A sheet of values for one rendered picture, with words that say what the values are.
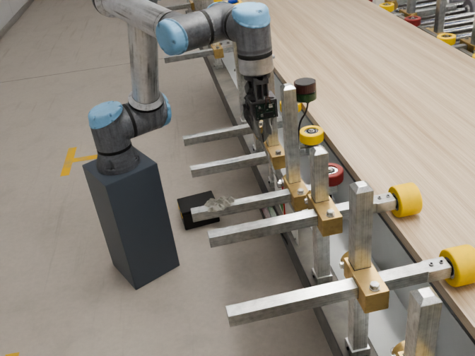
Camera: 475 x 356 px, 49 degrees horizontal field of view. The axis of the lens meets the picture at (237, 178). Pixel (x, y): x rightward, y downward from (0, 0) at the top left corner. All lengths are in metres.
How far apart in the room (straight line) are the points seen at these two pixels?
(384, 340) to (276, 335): 0.89
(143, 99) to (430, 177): 1.20
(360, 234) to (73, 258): 2.06
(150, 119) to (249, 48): 1.00
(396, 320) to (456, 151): 0.53
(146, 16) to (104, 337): 1.45
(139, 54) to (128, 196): 0.62
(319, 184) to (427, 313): 0.51
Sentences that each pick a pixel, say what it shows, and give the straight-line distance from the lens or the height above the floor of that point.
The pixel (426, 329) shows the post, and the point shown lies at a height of 1.07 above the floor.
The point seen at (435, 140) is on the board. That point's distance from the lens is 1.70.
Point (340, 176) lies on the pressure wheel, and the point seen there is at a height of 0.90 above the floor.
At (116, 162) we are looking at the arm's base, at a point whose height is 0.66.
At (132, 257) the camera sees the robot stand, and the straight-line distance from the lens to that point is 2.45.
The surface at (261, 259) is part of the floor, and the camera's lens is 2.59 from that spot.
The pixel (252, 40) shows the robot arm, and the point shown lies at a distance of 1.31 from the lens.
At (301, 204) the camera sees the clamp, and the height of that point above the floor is 0.84.
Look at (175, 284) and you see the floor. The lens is 2.54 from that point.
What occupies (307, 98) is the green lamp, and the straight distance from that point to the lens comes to 1.41.
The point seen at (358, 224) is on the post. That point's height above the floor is 1.09.
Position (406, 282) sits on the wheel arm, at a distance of 1.12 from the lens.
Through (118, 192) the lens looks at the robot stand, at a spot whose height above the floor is 0.55.
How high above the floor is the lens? 1.72
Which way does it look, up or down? 32 degrees down
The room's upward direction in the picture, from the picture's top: 7 degrees counter-clockwise
